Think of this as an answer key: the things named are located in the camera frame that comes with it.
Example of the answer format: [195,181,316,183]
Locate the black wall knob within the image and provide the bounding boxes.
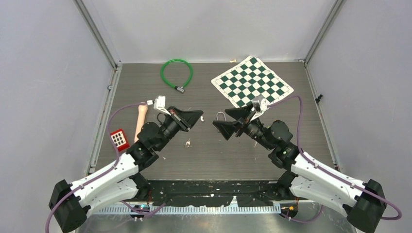
[315,94,323,104]

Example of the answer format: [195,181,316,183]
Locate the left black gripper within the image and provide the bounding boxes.
[155,106,203,151]

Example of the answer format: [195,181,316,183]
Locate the beige toy microphone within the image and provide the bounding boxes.
[134,104,148,143]

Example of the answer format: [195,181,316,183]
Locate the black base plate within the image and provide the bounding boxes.
[126,180,297,207]

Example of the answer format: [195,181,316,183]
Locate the green white chessboard mat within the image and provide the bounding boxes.
[211,56,294,108]

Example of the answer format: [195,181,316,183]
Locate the small silver keys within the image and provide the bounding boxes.
[184,138,192,148]

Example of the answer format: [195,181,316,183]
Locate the red white toy calculator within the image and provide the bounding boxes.
[110,129,130,152]

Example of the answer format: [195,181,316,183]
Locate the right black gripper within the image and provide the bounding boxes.
[213,102,275,150]

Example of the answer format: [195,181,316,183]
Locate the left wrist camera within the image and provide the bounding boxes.
[146,95,171,116]

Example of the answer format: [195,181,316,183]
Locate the green cable bike lock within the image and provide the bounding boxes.
[159,59,194,94]

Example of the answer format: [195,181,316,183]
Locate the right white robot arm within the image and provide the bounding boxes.
[213,105,387,233]

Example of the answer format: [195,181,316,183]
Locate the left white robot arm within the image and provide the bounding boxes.
[45,106,204,233]

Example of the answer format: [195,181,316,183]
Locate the brass padlock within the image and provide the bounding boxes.
[216,111,227,121]

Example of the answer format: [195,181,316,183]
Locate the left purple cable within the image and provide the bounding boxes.
[45,101,173,233]

